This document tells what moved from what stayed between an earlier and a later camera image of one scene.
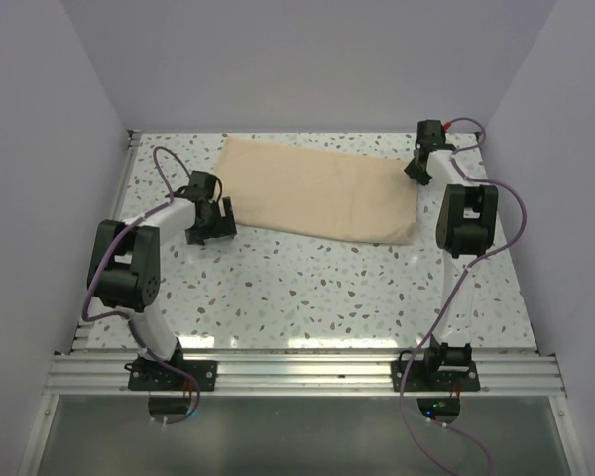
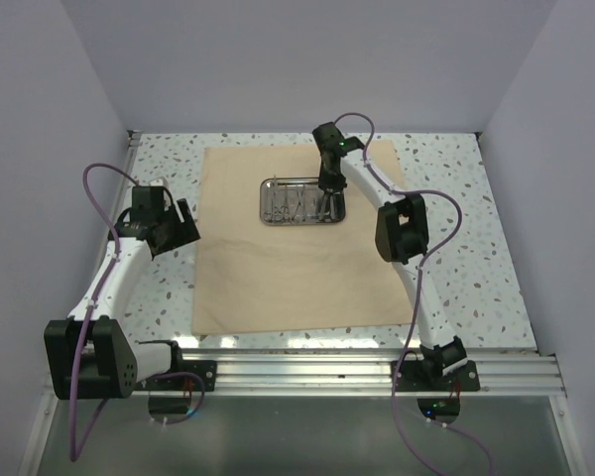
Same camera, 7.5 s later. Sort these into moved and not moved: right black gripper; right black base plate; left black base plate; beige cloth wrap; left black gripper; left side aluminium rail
Moved: right black gripper; left black gripper; beige cloth wrap
Not moved: right black base plate; left black base plate; left side aluminium rail
